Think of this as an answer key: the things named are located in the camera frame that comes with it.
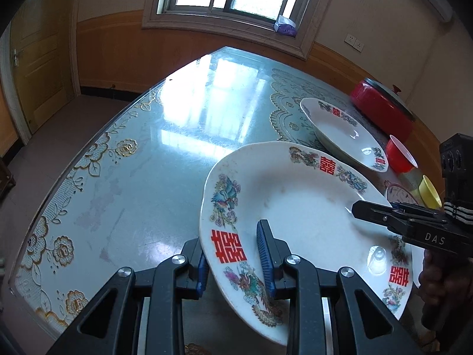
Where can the red plastic bowl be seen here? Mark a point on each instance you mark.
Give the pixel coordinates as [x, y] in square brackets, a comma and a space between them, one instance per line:
[399, 157]

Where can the wooden door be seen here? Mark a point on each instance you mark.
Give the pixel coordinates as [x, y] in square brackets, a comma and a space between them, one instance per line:
[41, 58]

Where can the purple-rimmed white plate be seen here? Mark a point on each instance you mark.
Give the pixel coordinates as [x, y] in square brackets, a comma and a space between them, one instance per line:
[395, 193]

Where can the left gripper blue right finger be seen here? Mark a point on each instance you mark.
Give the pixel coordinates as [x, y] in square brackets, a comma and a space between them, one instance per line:
[272, 253]

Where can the yellow plastic bowl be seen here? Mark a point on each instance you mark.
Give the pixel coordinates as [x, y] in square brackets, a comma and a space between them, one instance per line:
[429, 194]

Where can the window with frame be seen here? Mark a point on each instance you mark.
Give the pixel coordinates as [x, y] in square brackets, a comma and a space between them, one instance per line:
[249, 20]

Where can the white wall socket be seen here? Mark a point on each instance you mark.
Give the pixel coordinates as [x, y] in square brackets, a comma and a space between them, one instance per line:
[354, 42]

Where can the black tracking camera box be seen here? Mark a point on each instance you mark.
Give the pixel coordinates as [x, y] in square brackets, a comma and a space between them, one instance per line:
[456, 164]

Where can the person's right hand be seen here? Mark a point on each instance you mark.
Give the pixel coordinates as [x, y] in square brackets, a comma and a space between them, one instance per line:
[446, 289]

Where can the grey pot lid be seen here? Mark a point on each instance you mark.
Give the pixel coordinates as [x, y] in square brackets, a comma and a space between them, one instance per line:
[391, 95]

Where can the red electric cooking pot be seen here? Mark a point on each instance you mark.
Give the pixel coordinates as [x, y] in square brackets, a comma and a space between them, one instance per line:
[381, 112]

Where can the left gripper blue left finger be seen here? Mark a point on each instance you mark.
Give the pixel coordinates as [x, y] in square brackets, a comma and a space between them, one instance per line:
[200, 269]

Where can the small floral double-happiness plate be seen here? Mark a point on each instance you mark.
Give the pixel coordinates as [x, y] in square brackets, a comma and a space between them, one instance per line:
[343, 136]

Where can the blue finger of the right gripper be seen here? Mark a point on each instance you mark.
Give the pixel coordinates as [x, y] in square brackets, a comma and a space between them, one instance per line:
[410, 206]
[375, 213]

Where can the purple tissue pack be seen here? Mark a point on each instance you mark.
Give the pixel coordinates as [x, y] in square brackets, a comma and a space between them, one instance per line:
[285, 26]

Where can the large floral double-happiness plate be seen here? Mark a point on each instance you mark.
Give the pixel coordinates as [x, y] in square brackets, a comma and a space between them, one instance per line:
[306, 196]

